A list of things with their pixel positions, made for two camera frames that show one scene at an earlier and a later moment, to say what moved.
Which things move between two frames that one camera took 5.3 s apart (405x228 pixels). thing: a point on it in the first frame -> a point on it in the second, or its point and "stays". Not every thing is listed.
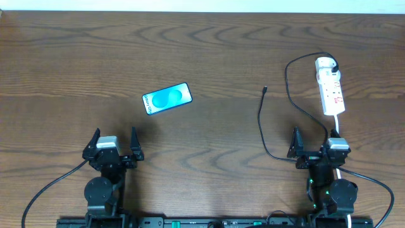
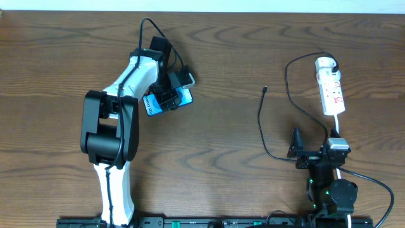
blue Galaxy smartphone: x=166 y=98 stays
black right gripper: x=315 y=155 stays
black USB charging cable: x=335 y=65 stays
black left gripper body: x=113 y=159 -> x=171 y=99
